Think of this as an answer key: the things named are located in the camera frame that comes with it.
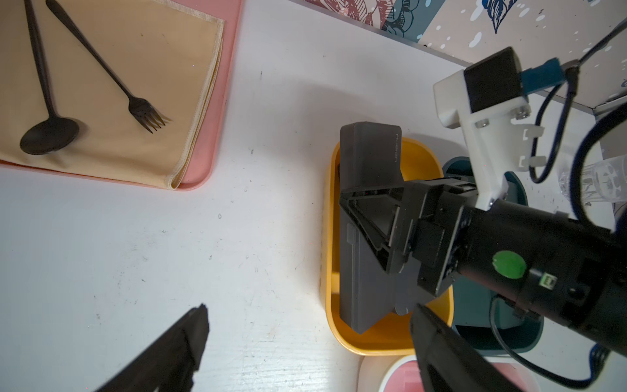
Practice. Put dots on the tan cloth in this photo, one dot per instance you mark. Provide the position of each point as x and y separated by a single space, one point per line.
122 98

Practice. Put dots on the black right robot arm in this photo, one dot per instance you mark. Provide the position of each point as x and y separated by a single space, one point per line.
546 264

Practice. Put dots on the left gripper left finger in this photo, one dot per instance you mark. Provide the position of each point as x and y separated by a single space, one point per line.
170 362

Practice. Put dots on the black spoon right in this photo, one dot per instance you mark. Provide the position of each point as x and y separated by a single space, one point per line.
140 109

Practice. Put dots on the yellow storage box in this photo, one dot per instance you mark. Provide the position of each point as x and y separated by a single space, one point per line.
391 336

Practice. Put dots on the pink pencil case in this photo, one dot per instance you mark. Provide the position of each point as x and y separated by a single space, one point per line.
407 377

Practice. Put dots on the pink tray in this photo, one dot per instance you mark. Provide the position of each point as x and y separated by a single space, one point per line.
215 122

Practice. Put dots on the black spoon left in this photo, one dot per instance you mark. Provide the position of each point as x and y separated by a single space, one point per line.
54 133

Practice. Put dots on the black spoon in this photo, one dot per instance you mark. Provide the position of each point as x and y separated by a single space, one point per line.
140 109
54 133

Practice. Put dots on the white storage box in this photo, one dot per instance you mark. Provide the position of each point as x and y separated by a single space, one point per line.
375 371

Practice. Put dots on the dark teal storage box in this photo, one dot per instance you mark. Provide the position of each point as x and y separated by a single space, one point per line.
472 301

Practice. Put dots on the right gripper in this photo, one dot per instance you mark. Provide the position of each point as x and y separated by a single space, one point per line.
416 224

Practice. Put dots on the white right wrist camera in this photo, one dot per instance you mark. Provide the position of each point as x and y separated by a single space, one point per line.
489 101

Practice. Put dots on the black pencil case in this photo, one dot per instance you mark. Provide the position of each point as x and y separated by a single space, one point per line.
370 156

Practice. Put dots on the clear measuring cup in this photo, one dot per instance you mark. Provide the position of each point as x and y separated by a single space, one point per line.
604 181

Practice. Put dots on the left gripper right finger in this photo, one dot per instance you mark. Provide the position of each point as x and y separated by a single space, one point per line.
447 362

